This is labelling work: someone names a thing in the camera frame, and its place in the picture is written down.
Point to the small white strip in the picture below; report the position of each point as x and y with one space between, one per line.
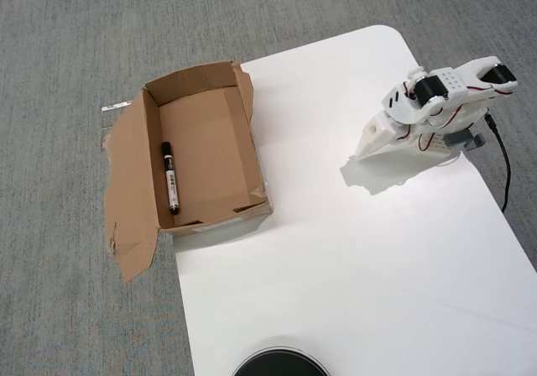
115 106

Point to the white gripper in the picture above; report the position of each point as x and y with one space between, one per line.
371 140

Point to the white marker pen black cap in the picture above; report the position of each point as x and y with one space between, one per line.
171 179

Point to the open brown cardboard box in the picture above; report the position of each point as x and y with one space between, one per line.
210 153

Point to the black round object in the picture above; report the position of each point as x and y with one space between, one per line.
279 361

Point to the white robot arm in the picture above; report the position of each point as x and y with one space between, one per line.
451 81

